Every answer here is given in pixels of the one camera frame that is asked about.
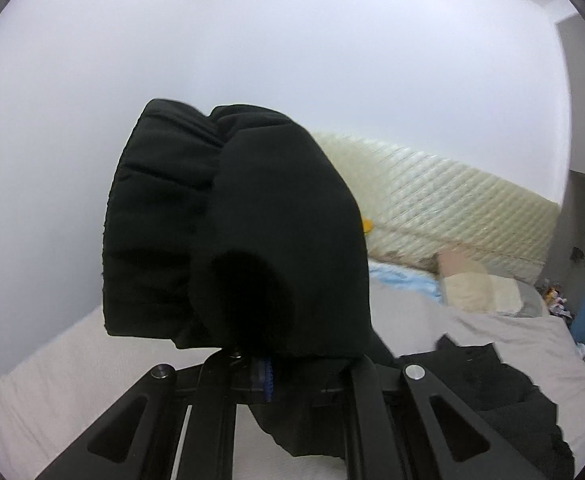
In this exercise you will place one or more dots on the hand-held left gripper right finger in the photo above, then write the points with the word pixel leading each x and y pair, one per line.
pixel 367 385

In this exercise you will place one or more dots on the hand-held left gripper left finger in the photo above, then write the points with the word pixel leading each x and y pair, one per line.
pixel 259 379

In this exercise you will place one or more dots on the black garment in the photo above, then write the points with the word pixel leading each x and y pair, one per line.
pixel 252 240

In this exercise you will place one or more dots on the light blue cloth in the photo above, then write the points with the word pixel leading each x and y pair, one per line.
pixel 407 280

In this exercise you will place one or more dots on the light grey bed sheet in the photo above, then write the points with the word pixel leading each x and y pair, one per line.
pixel 497 330

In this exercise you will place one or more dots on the beige pillow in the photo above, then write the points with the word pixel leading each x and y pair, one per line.
pixel 477 287

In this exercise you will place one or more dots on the yellow object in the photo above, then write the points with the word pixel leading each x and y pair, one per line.
pixel 367 225

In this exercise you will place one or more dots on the cream quilted headboard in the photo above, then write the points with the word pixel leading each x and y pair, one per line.
pixel 452 210

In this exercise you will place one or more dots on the grey cabinet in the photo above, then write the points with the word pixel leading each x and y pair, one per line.
pixel 584 170

